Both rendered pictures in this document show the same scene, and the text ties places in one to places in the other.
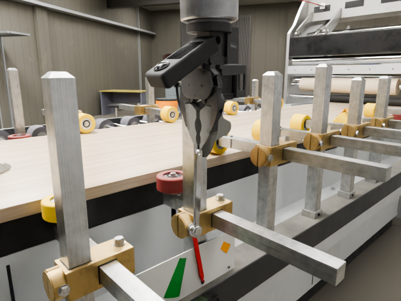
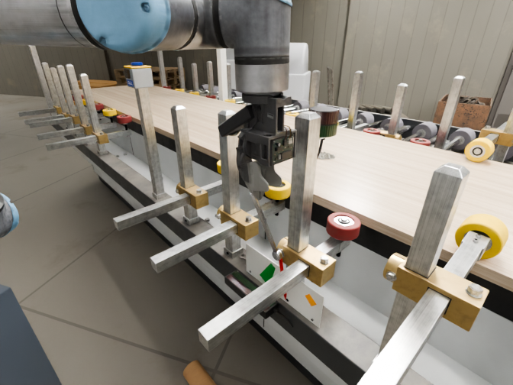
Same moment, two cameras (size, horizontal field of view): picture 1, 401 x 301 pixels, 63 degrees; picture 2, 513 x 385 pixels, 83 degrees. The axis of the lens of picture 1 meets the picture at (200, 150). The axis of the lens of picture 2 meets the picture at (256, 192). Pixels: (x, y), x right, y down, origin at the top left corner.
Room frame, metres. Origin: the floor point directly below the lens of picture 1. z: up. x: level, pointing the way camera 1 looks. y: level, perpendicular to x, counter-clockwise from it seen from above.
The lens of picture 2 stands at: (0.53, -0.54, 1.30)
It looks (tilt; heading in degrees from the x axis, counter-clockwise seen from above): 27 degrees down; 90
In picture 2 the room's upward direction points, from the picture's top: straight up
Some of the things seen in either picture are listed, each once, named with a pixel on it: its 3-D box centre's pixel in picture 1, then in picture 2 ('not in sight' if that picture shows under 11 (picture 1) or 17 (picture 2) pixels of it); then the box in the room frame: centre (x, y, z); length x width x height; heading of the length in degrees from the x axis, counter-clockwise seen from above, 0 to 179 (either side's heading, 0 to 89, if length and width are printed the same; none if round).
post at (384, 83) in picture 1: (378, 135); not in sight; (1.30, -0.72, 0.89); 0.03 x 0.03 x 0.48; 43
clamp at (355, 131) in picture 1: (355, 130); not in sight; (1.15, -0.56, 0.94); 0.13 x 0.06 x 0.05; 133
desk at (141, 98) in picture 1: (126, 103); not in sight; (9.18, 2.08, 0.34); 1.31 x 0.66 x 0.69; 72
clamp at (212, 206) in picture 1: (201, 216); (304, 258); (0.64, 0.00, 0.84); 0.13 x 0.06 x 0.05; 133
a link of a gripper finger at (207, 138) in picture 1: (217, 129); (259, 183); (0.53, -0.03, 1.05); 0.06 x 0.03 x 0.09; 132
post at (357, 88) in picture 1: (351, 146); not in sight; (1.13, -0.54, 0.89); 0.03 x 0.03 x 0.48; 43
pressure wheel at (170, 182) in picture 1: (173, 195); (340, 237); (0.74, 0.07, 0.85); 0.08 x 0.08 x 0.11
